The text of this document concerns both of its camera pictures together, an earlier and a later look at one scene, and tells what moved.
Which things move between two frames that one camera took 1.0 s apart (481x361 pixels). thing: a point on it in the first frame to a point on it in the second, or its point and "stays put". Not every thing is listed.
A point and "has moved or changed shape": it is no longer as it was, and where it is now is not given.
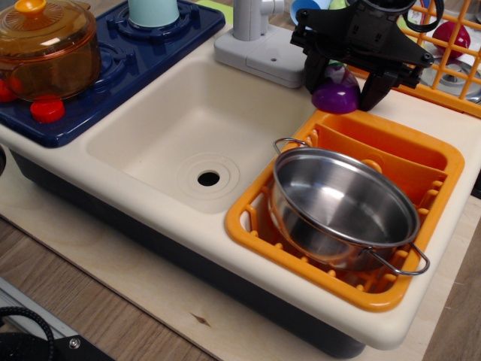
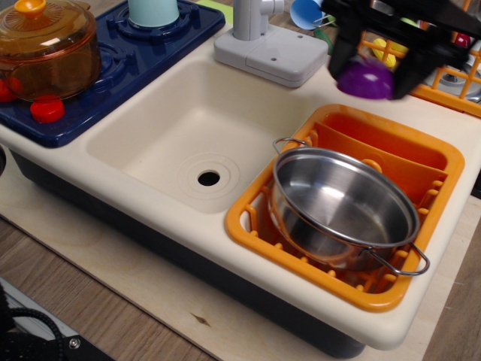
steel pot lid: x=452 y=83 stays put
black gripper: x=365 y=37 to x=449 y=31
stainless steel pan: x=342 y=213 stays put
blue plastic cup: x=301 y=4 stays put
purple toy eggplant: x=339 y=92 has moved or changed shape
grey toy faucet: x=255 y=47 stays put
